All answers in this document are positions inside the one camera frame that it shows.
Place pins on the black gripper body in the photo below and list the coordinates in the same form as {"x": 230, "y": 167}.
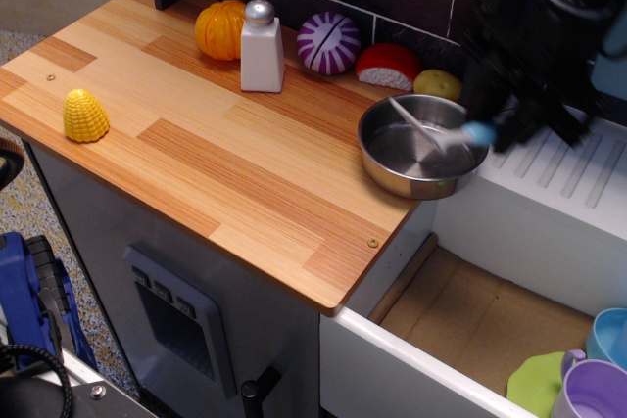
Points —
{"x": 496, "y": 69}

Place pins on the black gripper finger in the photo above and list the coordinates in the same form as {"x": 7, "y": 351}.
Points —
{"x": 519, "y": 120}

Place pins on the blue handled grey spatula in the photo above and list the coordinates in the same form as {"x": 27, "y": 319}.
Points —
{"x": 474, "y": 134}

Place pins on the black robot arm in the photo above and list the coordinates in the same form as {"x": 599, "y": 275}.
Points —
{"x": 557, "y": 32}

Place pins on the stainless steel pan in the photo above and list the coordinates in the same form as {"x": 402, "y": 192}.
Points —
{"x": 400, "y": 161}

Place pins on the yellow toy potato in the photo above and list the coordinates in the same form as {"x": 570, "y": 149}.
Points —
{"x": 438, "y": 83}

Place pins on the red white toy cheese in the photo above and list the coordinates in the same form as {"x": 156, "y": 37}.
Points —
{"x": 389, "y": 65}

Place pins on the white toy sink basin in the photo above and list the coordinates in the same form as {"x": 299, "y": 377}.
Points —
{"x": 470, "y": 288}

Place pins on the purple striped toy onion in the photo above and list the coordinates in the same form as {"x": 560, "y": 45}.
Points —
{"x": 329, "y": 43}

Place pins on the light blue plastic cup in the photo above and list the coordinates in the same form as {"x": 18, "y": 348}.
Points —
{"x": 607, "y": 339}

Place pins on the white salt shaker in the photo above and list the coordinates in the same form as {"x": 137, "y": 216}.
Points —
{"x": 262, "y": 64}

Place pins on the green plastic plate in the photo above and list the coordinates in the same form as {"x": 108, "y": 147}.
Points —
{"x": 535, "y": 385}

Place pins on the purple plastic cup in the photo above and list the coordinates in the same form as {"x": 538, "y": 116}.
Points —
{"x": 590, "y": 388}

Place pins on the orange toy pumpkin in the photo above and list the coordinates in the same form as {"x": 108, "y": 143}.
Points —
{"x": 218, "y": 30}

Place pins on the grey toy dishwasher door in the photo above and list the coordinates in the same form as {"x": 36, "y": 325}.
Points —
{"x": 175, "y": 341}

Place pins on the yellow toy corn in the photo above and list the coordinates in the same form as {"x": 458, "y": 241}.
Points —
{"x": 84, "y": 119}

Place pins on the blue black clamp tool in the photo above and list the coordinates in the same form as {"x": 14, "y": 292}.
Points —
{"x": 37, "y": 298}

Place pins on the black door handle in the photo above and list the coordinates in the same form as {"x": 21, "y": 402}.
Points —
{"x": 253, "y": 393}

